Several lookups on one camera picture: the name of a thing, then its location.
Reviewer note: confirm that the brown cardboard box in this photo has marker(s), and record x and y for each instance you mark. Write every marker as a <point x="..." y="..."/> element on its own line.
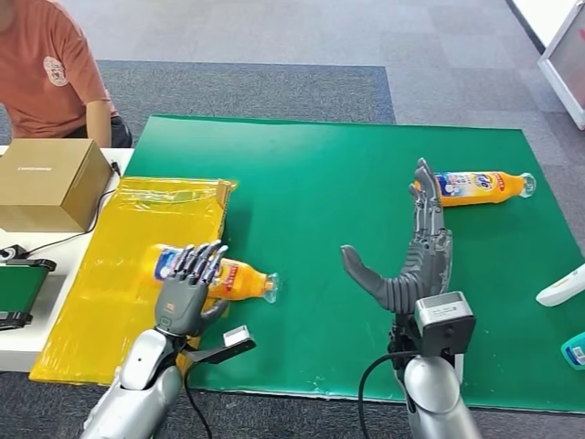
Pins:
<point x="45" y="182"/>

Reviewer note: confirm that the green and black device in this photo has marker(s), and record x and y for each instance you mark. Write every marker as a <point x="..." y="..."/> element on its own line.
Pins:
<point x="18" y="291"/>

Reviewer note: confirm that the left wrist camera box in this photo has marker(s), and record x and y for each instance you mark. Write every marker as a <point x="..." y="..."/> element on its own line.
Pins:
<point x="235" y="340"/>

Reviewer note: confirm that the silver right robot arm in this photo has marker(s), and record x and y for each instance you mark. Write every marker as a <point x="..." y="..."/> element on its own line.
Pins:
<point x="434" y="394"/>

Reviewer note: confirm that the white side table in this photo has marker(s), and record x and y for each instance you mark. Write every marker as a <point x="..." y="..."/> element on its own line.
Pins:
<point x="55" y="285"/>

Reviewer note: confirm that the orange bottle with white label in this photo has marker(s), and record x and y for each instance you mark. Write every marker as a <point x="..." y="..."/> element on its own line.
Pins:
<point x="242" y="282"/>

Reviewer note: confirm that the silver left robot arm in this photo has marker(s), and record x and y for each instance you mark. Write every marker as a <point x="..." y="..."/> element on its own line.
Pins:
<point x="137" y="394"/>

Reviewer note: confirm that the person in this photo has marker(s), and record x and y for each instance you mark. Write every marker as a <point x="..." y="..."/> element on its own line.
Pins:
<point x="36" y="79"/>

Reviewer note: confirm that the green table mat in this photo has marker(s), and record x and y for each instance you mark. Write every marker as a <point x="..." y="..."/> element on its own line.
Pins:
<point x="310" y="200"/>

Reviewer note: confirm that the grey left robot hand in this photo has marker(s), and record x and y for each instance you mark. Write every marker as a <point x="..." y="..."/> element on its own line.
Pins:
<point x="180" y="303"/>

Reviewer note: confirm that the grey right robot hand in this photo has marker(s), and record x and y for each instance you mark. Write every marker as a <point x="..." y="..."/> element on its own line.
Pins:
<point x="425" y="260"/>

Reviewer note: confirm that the orange bottle with blue label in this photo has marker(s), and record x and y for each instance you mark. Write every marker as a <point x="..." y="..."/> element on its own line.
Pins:
<point x="484" y="188"/>

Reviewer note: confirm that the small black adapter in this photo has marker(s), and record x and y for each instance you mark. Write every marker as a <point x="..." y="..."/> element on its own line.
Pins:
<point x="11" y="253"/>

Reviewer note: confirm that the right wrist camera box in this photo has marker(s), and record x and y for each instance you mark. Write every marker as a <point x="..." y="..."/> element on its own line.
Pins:
<point x="445" y="324"/>

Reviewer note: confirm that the person's left forearm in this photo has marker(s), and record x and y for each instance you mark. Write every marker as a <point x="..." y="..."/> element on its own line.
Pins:
<point x="99" y="124"/>

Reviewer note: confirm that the teal bottle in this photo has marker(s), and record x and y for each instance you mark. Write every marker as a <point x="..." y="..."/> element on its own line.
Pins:
<point x="576" y="351"/>

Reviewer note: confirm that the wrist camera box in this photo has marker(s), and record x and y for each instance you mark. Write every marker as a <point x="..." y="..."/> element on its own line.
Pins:
<point x="235" y="340"/>
<point x="445" y="324"/>

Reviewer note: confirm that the yellow plastic sheet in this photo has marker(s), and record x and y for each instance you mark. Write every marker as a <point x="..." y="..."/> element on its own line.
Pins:
<point x="118" y="242"/>

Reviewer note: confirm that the white framed board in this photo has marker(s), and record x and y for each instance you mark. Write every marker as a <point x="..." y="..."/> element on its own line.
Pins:
<point x="567" y="66"/>

